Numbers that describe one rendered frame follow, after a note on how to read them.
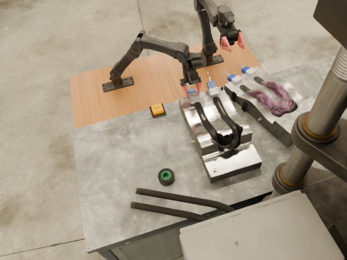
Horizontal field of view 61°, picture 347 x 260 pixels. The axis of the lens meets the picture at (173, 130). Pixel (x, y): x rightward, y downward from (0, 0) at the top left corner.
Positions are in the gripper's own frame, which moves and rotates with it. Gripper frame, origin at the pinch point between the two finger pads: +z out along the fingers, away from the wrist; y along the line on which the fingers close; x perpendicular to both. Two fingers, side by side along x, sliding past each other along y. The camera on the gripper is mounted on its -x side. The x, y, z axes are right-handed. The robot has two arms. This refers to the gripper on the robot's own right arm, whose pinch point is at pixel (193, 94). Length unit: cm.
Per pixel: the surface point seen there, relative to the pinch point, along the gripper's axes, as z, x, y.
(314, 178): 6, -86, 12
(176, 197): 29, -44, -26
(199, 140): 13.6, -28.1, -7.6
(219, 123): 12.4, -19.2, 6.3
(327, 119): -22, -101, 5
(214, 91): 0.8, -3.2, 11.2
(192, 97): 0.8, -2.0, -1.3
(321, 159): -12, -101, 4
